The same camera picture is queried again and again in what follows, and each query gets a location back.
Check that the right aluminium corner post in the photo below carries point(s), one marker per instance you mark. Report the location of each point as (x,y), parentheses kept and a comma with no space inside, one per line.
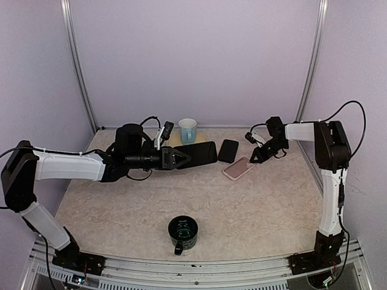
(312,66)

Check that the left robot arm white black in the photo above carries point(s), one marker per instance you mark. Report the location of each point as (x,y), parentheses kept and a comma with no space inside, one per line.
(131,149)

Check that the left aluminium corner post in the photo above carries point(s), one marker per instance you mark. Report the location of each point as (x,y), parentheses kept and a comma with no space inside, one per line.
(71,36)

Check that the beige plate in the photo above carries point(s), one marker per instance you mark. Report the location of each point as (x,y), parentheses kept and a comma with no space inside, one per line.
(175,139)

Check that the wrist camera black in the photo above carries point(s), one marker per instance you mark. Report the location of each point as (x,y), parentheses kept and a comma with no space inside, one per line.
(163,134)
(254,138)

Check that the aluminium corner post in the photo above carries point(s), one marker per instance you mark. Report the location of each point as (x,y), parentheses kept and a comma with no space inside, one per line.
(71,36)
(312,66)

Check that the pink phone case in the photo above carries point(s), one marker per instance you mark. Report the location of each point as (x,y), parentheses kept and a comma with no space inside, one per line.
(238,169)

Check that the light blue mug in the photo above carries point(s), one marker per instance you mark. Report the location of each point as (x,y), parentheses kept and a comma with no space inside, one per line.
(188,130)

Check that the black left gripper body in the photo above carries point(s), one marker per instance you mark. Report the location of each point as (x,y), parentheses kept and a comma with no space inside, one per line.
(165,157)

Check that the black mug with green print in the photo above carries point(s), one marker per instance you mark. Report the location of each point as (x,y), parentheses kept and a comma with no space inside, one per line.
(183,231)

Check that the aluminium front rail frame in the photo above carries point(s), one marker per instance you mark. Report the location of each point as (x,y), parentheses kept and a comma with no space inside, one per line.
(127,273)

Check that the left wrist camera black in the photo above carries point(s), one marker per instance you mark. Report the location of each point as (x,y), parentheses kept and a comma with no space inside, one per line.
(163,134)

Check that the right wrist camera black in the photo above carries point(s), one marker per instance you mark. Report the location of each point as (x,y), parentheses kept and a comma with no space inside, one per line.
(254,138)

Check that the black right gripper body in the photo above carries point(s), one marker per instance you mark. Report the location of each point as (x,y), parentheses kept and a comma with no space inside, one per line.
(274,147)

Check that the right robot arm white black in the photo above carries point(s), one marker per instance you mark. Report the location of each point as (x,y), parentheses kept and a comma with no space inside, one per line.
(332,154)

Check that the purple-edged smartphone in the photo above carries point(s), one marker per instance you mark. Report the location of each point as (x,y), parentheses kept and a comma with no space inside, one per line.
(201,154)

